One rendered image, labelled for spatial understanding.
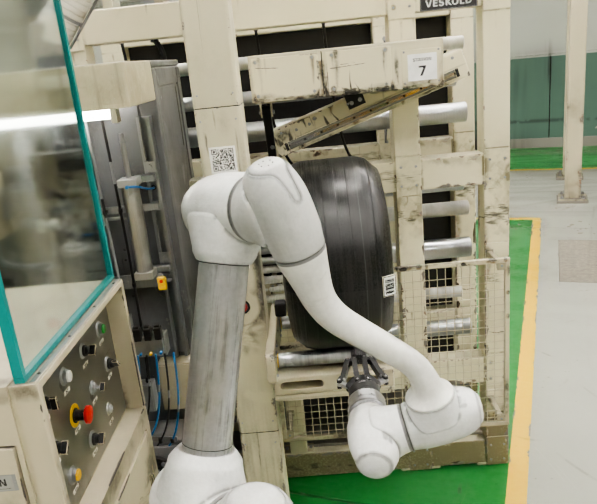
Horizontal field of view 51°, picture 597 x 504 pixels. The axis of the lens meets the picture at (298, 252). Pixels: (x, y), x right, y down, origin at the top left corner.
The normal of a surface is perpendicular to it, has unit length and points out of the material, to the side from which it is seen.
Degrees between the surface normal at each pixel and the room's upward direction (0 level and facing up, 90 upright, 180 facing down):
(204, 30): 90
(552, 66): 90
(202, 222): 78
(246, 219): 97
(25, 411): 90
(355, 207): 48
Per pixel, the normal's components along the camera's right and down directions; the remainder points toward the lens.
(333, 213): -0.07, -0.36
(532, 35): -0.36, 0.31
